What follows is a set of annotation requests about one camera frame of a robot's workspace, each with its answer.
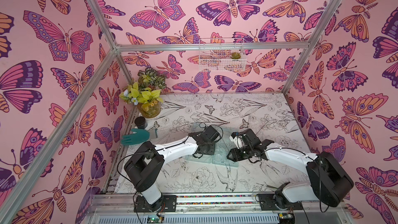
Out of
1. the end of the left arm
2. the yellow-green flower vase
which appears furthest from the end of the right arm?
the yellow-green flower vase

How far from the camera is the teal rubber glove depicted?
977 millimetres

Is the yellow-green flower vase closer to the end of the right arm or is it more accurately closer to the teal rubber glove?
the teal rubber glove

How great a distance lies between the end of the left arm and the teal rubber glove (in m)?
0.46

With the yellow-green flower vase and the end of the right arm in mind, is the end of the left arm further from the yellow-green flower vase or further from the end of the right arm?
the yellow-green flower vase

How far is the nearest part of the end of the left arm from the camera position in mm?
635
